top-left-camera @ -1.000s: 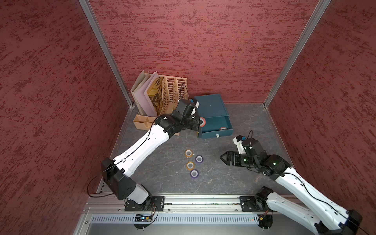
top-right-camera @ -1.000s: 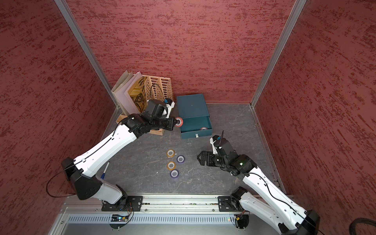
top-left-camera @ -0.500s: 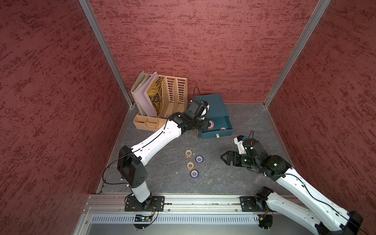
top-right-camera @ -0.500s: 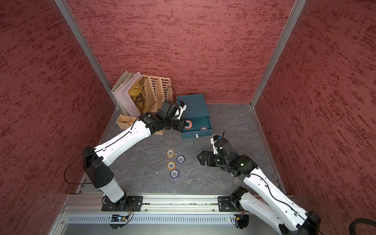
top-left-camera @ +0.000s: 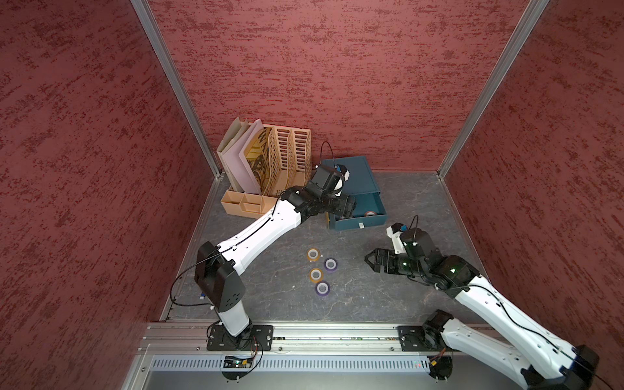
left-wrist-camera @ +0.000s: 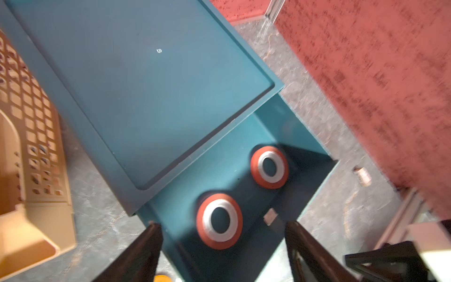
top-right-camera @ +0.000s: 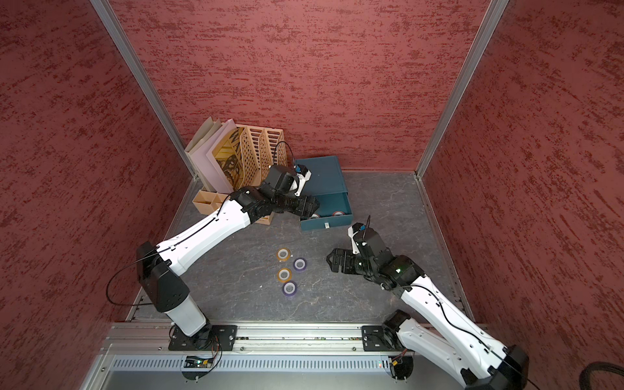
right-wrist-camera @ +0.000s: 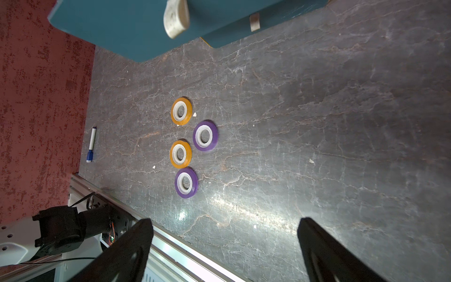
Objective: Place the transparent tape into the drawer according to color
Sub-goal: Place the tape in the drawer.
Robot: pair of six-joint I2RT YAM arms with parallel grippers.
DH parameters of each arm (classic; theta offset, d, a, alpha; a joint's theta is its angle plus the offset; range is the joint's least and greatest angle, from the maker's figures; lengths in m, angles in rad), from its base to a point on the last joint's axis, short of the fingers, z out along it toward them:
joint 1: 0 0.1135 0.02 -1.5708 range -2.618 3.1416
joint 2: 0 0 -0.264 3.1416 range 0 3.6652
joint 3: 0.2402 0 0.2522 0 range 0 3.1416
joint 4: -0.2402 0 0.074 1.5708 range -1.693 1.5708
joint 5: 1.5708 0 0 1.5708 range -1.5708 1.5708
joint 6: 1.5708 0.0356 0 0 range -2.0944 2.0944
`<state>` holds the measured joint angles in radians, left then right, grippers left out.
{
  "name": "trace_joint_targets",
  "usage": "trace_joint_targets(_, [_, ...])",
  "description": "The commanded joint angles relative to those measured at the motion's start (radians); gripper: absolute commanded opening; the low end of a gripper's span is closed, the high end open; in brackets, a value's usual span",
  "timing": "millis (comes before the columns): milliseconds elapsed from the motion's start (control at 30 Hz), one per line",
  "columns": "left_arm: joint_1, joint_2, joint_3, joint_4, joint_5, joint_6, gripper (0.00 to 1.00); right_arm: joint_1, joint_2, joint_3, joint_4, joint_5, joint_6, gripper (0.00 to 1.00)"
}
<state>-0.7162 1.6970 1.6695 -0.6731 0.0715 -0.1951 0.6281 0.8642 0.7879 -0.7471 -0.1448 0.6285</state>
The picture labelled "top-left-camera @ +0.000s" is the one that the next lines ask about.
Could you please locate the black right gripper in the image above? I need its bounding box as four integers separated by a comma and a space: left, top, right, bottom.
364, 248, 427, 276

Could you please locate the teal drawer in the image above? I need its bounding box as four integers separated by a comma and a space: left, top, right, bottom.
328, 192, 388, 231

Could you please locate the teal drawer cabinet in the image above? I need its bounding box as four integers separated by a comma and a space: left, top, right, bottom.
322, 156, 380, 195

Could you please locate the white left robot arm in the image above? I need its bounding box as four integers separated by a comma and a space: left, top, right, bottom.
194, 164, 357, 337

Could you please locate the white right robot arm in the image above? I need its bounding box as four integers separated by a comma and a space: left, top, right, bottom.
364, 223, 600, 389

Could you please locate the purple tape roll upper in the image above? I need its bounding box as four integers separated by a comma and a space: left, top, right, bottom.
323, 258, 338, 272

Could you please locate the purple tape roll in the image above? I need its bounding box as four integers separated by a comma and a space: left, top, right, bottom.
315, 281, 331, 297
323, 258, 338, 272

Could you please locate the orange tape roll upper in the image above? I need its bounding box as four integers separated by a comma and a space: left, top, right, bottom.
306, 248, 322, 262

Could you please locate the orange tape roll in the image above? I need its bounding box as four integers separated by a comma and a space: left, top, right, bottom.
309, 268, 323, 284
306, 248, 322, 262

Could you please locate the purple tape roll lower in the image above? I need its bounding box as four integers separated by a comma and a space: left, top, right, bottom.
315, 281, 331, 297

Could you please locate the orange tape roll middle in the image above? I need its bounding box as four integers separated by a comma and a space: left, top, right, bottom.
309, 268, 323, 284

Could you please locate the beige plastic desk organizer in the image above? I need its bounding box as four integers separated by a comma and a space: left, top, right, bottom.
217, 118, 312, 219

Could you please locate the yellow patterned book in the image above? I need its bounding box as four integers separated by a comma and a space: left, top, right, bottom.
243, 126, 271, 194

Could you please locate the grey-beige folder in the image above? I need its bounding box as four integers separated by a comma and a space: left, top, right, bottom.
217, 117, 250, 192

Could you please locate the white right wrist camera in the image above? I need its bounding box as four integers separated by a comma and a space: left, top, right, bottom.
386, 223, 407, 254

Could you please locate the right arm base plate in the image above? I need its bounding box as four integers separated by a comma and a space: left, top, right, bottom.
396, 325, 454, 354

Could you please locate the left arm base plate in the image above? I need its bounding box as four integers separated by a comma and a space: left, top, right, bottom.
206, 323, 274, 352

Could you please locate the aluminium front rail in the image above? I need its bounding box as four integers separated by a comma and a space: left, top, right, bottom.
123, 321, 529, 389

